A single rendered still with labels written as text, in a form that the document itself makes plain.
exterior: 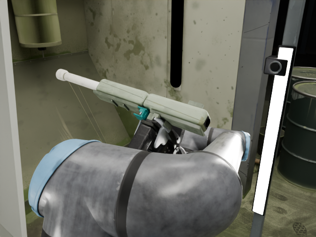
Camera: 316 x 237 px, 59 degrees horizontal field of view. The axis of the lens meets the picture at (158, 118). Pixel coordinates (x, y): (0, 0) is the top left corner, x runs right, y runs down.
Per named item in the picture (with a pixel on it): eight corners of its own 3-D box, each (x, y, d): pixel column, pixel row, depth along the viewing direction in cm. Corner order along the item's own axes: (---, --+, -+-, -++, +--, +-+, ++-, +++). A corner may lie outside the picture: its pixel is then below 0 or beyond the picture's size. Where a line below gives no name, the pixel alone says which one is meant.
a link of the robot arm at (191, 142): (213, 131, 97) (206, 165, 92) (181, 126, 101) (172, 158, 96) (211, 118, 89) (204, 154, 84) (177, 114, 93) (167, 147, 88)
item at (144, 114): (149, 125, 65) (153, 117, 66) (142, 117, 62) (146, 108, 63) (140, 122, 67) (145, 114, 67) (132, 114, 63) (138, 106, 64)
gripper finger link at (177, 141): (174, 136, 63) (178, 149, 71) (177, 130, 64) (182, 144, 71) (156, 128, 65) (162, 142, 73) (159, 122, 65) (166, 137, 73)
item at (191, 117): (169, 211, 55) (217, 113, 61) (160, 206, 51) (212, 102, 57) (27, 133, 80) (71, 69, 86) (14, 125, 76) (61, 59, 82)
